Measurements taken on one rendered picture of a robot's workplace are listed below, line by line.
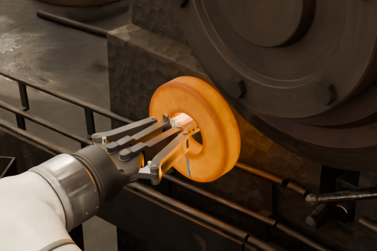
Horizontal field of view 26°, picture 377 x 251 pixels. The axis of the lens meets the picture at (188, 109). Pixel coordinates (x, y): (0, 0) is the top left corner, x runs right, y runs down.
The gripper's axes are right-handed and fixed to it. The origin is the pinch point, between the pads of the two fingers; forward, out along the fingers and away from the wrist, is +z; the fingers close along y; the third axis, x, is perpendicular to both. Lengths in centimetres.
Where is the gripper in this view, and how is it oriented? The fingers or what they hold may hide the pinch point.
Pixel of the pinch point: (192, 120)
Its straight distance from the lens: 115.3
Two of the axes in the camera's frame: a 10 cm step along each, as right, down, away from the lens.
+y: 7.2, 3.3, -6.2
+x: -0.4, -8.6, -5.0
